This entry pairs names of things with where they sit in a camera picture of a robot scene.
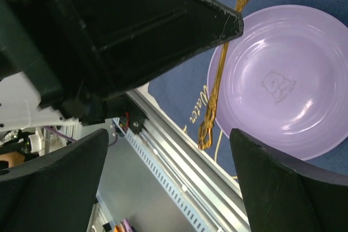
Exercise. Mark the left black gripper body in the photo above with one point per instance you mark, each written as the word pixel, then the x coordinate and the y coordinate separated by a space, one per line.
pixel 65 84

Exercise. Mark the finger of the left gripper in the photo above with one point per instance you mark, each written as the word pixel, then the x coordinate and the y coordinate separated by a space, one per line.
pixel 126 43

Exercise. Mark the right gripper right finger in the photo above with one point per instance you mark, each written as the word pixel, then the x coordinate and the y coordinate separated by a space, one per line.
pixel 283 193

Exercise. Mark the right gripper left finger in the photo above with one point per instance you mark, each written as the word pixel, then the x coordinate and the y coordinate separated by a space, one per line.
pixel 56 191

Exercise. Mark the blue embroidered cloth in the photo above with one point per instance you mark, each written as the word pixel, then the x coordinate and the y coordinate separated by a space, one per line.
pixel 182 93

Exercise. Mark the purple plastic plate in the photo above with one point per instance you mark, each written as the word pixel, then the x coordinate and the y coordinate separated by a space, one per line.
pixel 285 81

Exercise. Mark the gold spoon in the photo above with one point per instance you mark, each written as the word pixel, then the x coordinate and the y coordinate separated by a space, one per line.
pixel 205 132

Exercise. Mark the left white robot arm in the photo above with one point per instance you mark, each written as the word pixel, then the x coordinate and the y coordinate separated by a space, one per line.
pixel 72 60

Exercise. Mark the aluminium mounting rail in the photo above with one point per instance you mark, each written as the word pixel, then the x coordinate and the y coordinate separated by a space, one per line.
pixel 216 195

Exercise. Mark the slotted cable duct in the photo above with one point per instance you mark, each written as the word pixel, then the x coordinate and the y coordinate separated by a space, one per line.
pixel 175 189

